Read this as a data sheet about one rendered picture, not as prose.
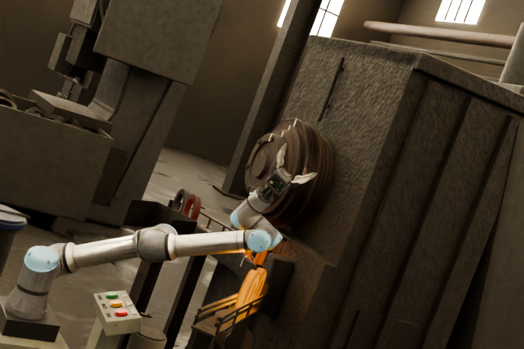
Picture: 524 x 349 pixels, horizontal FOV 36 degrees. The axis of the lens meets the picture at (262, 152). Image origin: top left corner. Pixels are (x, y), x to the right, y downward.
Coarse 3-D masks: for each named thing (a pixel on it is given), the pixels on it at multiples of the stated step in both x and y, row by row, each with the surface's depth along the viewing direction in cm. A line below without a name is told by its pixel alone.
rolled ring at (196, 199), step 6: (192, 198) 431; (198, 198) 427; (186, 204) 436; (192, 204) 437; (198, 204) 424; (186, 210) 437; (198, 210) 424; (186, 216) 436; (192, 216) 423; (198, 216) 424
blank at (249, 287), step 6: (252, 270) 284; (246, 276) 281; (252, 276) 281; (258, 276) 286; (246, 282) 279; (252, 282) 279; (240, 288) 279; (246, 288) 278; (252, 288) 289; (240, 294) 278; (246, 294) 278; (252, 294) 289; (240, 300) 279; (246, 300) 280
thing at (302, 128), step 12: (288, 120) 350; (300, 132) 336; (312, 132) 336; (312, 144) 331; (312, 156) 328; (300, 168) 327; (312, 168) 327; (312, 180) 327; (300, 192) 326; (288, 204) 327; (300, 204) 329; (264, 216) 343; (276, 216) 333; (288, 216) 333
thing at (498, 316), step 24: (504, 192) 331; (504, 216) 333; (504, 240) 334; (480, 264) 339; (504, 264) 337; (480, 288) 339; (504, 288) 340; (480, 312) 339; (504, 312) 343; (456, 336) 349; (480, 336) 341; (504, 336) 345
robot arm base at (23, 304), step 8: (16, 288) 286; (24, 288) 283; (8, 296) 288; (16, 296) 284; (24, 296) 284; (32, 296) 284; (40, 296) 285; (8, 304) 285; (16, 304) 283; (24, 304) 283; (32, 304) 284; (40, 304) 286; (16, 312) 283; (24, 312) 283; (32, 312) 284; (40, 312) 286
